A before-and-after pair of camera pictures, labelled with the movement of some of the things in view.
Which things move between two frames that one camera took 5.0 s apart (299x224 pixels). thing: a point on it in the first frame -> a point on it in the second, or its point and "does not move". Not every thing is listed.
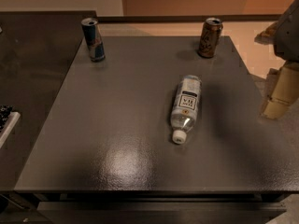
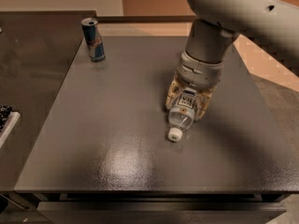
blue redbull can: [93, 39] does not move
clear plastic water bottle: [185, 109] does not move
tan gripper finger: [284, 91] -> [198, 75]
